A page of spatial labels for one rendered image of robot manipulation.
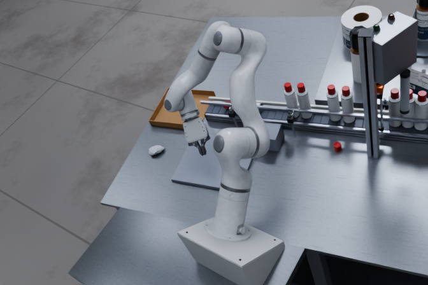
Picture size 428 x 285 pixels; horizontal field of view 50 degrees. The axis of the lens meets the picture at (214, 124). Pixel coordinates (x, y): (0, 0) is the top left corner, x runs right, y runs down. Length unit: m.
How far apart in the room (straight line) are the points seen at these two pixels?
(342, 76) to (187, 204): 1.01
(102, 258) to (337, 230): 1.03
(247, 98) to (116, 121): 2.47
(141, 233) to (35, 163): 2.19
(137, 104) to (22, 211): 1.27
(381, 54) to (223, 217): 0.83
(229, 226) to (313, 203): 0.40
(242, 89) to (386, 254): 0.82
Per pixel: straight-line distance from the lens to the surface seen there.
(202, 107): 2.54
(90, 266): 2.22
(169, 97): 2.00
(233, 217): 1.80
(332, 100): 2.11
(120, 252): 2.17
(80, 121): 4.30
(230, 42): 1.71
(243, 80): 1.73
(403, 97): 1.90
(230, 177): 1.74
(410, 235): 1.93
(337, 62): 2.51
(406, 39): 1.74
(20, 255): 3.69
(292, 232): 1.96
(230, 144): 1.66
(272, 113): 2.31
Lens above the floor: 2.52
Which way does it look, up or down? 44 degrees down
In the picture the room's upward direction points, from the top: 23 degrees counter-clockwise
